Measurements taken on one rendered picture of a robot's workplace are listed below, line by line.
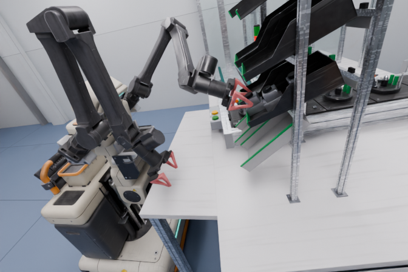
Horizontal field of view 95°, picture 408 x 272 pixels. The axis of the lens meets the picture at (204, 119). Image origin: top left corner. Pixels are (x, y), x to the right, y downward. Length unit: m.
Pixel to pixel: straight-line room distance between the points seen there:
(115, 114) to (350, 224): 0.85
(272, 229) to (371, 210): 0.34
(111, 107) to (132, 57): 3.11
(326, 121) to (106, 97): 1.02
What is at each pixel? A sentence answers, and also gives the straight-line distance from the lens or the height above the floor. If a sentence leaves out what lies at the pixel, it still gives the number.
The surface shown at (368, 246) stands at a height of 0.86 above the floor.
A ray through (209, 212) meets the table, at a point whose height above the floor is 0.86.
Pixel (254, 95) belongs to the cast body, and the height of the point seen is 1.27.
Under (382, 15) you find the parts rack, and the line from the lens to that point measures 0.60.
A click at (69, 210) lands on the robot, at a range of 1.28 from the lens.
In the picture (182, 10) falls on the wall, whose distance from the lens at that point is 3.31.
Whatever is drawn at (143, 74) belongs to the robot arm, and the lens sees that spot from 1.07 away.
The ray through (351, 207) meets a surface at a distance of 0.89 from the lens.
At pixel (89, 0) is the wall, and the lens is 3.95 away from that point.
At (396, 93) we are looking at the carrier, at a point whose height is 0.97.
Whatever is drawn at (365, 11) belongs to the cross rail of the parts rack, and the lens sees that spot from 0.64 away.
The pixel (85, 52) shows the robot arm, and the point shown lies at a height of 1.51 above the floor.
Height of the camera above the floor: 1.54
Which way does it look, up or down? 29 degrees down
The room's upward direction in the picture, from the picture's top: 13 degrees counter-clockwise
